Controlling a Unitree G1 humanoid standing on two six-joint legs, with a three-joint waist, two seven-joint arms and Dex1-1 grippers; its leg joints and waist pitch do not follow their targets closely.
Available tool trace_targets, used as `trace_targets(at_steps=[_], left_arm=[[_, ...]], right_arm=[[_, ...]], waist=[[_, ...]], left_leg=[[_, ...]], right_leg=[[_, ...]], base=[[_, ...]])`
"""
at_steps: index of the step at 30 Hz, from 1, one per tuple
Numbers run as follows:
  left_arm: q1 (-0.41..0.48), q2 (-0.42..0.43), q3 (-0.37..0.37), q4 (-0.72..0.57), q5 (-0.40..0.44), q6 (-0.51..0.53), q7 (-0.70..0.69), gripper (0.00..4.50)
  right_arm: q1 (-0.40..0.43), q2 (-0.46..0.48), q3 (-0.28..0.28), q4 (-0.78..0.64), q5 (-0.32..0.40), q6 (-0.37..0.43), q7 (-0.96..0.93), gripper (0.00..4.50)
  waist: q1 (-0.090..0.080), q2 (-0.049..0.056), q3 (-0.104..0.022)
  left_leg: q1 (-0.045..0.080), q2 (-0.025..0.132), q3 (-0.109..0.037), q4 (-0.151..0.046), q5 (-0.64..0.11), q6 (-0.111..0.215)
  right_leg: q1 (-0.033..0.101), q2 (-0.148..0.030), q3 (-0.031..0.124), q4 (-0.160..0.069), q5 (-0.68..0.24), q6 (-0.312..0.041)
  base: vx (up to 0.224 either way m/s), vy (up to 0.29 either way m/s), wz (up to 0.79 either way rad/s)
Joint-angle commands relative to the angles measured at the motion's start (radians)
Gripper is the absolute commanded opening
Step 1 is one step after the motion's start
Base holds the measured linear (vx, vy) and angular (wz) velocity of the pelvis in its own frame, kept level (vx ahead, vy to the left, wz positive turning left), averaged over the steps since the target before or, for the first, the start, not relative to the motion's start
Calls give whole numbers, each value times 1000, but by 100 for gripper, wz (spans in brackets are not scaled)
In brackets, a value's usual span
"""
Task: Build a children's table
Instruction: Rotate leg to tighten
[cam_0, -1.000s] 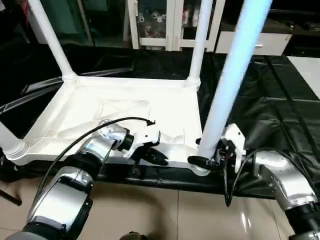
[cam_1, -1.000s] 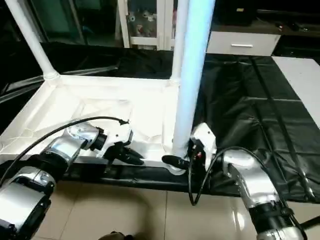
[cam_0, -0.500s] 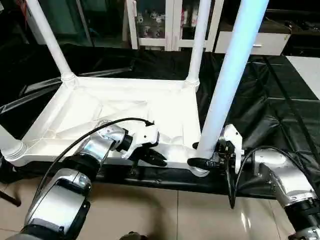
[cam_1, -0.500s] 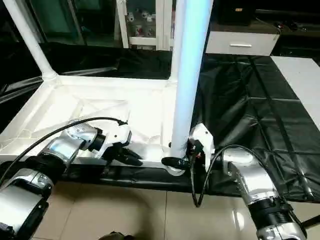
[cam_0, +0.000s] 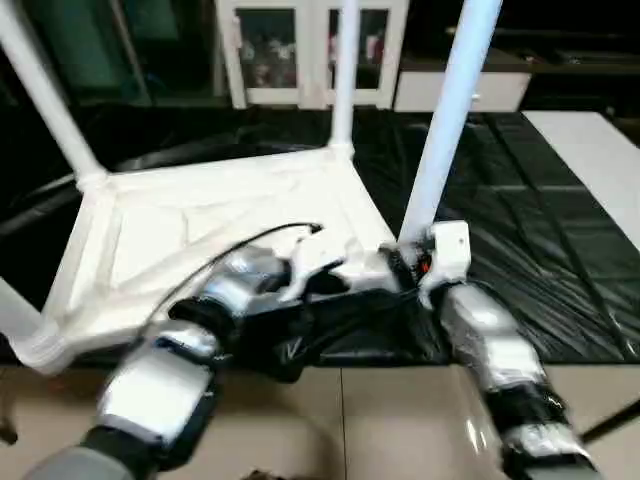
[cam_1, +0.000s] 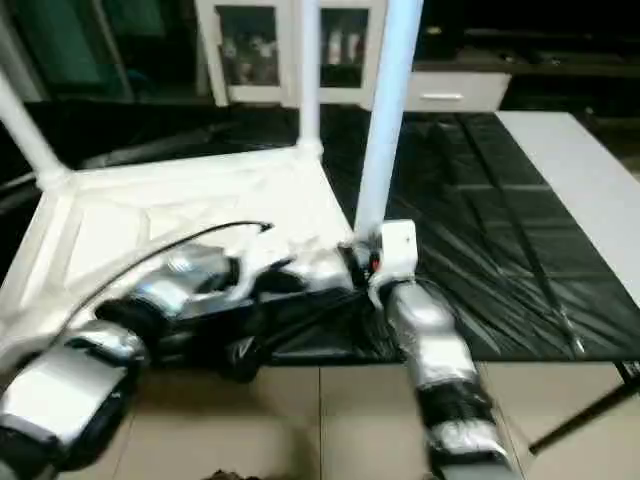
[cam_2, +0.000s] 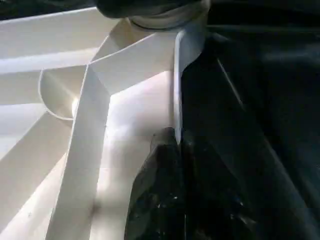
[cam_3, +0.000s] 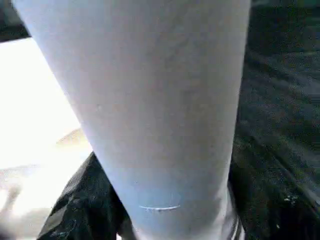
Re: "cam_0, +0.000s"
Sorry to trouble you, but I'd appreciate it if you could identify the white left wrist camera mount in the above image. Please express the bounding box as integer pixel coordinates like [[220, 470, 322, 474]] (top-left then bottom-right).
[[279, 234, 351, 304]]

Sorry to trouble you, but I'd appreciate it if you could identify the black desk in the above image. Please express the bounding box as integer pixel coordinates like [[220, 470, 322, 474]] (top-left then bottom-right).
[[489, 27, 640, 114]]

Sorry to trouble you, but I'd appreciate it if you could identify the white plastic table top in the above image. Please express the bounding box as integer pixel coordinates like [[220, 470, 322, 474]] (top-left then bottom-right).
[[14, 142, 401, 379]]

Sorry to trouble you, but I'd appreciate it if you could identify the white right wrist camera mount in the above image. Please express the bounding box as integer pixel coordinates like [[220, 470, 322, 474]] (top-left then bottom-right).
[[419, 221, 473, 306]]

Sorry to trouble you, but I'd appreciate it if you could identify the black stand leg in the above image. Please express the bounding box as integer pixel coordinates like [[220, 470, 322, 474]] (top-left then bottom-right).
[[0, 409, 19, 446]]

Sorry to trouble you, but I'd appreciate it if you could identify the white drawer unit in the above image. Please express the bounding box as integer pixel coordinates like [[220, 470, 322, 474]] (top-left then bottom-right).
[[392, 69, 532, 114]]

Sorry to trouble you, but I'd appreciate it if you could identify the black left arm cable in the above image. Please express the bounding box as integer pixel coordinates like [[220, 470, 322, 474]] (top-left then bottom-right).
[[132, 222, 325, 356]]

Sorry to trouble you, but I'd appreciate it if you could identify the white glass door cabinet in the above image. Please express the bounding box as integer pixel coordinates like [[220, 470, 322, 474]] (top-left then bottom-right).
[[214, 0, 411, 110]]

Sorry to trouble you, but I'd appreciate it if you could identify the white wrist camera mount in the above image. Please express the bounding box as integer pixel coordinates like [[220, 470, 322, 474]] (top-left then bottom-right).
[[279, 234, 351, 304], [419, 221, 473, 306]]

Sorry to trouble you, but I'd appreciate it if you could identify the black metal table frame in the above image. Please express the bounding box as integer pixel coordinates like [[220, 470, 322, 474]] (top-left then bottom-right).
[[582, 404, 640, 444]]

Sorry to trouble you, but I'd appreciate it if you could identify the metal framed glass panel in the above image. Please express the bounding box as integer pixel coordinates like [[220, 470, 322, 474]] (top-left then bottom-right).
[[29, 0, 151, 101]]

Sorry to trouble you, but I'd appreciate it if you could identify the black work mat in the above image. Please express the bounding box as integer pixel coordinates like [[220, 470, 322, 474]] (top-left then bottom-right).
[[0, 99, 640, 386]]

